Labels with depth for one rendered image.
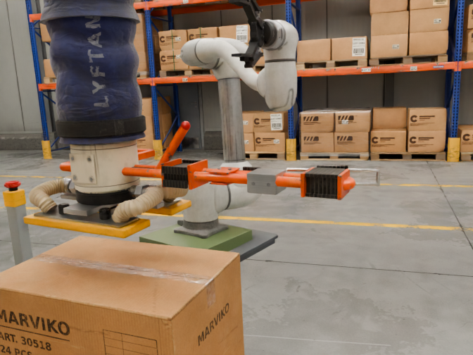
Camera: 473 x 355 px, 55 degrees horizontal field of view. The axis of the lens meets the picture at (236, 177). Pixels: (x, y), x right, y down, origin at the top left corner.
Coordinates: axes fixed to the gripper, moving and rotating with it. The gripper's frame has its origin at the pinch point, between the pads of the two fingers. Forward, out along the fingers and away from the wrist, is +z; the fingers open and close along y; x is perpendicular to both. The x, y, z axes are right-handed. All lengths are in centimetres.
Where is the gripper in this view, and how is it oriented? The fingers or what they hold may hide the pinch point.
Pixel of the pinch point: (236, 28)
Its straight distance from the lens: 126.8
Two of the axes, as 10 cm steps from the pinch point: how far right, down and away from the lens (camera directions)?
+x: -9.0, -0.5, 4.3
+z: -4.3, 2.0, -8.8
